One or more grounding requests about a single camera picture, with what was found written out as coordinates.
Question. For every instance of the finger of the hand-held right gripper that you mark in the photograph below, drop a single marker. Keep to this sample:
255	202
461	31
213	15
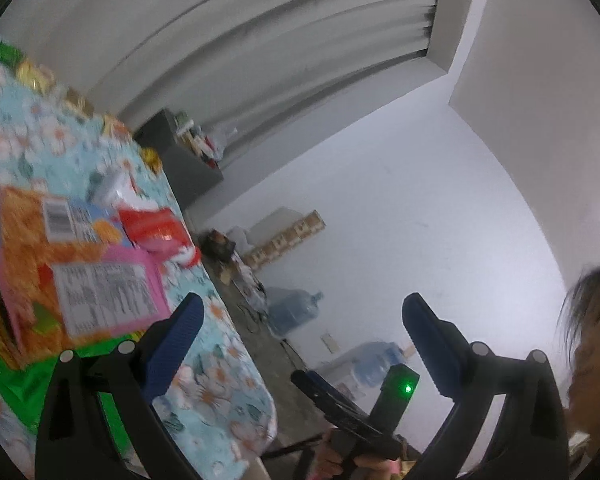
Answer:
330	397

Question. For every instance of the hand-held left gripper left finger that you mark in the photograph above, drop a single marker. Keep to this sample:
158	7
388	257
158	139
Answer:
175	345

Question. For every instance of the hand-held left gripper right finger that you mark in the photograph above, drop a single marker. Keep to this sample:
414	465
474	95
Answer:
430	345

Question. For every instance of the person's right hand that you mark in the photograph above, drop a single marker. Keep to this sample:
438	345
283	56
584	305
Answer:
375	469

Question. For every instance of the blue water jug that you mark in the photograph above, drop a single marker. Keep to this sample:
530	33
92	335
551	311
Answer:
292	312
377	362

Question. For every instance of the dark cardboard box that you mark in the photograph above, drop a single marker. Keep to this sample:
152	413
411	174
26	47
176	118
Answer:
217	245

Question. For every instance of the red snack packet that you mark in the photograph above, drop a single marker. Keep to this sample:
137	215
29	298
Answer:
152	227

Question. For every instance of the patterned paper roll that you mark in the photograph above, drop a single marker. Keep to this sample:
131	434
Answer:
285	240

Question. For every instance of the bright green foil bag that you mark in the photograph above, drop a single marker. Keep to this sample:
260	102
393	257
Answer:
10	375

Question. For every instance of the white jar with grey lid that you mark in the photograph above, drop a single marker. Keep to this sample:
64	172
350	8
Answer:
112	187

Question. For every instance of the grey cabinet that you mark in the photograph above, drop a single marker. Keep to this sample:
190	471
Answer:
190	175

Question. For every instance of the orange pink-edged snack bag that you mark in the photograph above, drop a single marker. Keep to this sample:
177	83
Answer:
25	260

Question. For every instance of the crumpled yellow wrapper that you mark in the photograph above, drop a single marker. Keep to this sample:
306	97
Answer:
152	160

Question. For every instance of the red flat box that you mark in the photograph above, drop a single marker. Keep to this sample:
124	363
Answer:
211	152

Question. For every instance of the white plastic bag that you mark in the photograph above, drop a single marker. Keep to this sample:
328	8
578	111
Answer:
222	142

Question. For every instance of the small green box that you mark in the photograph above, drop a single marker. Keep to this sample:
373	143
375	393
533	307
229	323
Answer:
182	121

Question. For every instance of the orange flat snack packet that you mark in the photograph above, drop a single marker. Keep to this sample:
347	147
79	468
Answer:
117	127

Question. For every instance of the gold snack box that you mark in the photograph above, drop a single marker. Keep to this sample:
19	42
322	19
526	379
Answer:
80	101

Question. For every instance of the yellow snack packet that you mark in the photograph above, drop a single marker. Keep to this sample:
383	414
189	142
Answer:
36	75

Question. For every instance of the grey curtain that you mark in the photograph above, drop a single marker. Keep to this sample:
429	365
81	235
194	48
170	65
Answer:
230	35

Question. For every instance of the green snack packet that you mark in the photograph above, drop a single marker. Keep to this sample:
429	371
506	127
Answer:
7	54

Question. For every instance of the wall socket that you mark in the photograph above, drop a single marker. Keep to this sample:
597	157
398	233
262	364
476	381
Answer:
331	341

